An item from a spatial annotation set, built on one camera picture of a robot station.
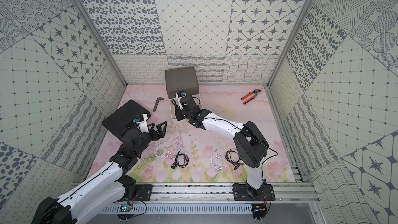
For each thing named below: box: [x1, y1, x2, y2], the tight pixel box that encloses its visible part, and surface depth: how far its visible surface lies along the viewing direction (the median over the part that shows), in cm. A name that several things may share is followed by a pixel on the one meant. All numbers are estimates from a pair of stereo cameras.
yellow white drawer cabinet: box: [164, 66, 201, 100], surface depth 97 cm
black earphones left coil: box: [170, 151, 190, 170], surface depth 85 cm
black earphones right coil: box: [224, 148, 246, 171], surface depth 85 cm
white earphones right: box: [209, 148, 223, 171], surface depth 85 cm
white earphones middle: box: [176, 140, 189, 154], surface depth 90 cm
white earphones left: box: [154, 145, 176, 161], surface depth 88 cm
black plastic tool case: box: [101, 99, 152, 139], surface depth 98 cm
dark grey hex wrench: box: [152, 96, 165, 112], surface depth 113 cm
